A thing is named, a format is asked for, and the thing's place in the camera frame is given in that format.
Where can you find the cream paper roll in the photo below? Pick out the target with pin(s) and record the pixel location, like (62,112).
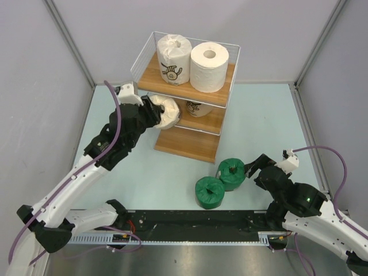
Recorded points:
(171,111)

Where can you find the white wire wooden shelf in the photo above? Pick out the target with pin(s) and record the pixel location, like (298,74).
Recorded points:
(192,137)

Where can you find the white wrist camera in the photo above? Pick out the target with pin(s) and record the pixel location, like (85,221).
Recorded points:
(127,93)
(290,161)

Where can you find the white slotted cable duct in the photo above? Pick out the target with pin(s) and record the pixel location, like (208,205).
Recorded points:
(186,238)

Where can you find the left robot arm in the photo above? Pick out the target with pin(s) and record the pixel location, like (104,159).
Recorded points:
(51,221)

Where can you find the right aluminium frame post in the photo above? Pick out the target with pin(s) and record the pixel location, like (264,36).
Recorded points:
(322,38)

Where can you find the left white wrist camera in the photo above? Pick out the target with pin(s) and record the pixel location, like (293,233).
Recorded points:
(127,93)

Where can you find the green roll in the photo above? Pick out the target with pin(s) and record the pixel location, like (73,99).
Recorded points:
(231,172)
(209,192)

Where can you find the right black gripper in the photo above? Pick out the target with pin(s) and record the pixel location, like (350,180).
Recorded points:
(257,164)

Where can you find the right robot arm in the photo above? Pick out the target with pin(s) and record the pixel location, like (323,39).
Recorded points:
(303,209)

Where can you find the aluminium frame post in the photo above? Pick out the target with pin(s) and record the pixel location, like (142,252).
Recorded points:
(322,38)
(68,39)

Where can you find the left aluminium frame post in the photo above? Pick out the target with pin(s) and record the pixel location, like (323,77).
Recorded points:
(68,39)

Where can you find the plain white paper roll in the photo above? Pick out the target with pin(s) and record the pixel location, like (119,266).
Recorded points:
(208,67)

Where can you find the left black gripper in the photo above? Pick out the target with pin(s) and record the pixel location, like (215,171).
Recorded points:
(152,118)

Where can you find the tan paper roll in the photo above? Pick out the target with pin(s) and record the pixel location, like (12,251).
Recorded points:
(197,109)

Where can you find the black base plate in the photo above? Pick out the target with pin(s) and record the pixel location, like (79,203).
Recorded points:
(197,222)

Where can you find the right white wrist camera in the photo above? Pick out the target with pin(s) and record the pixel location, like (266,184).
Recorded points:
(290,161)

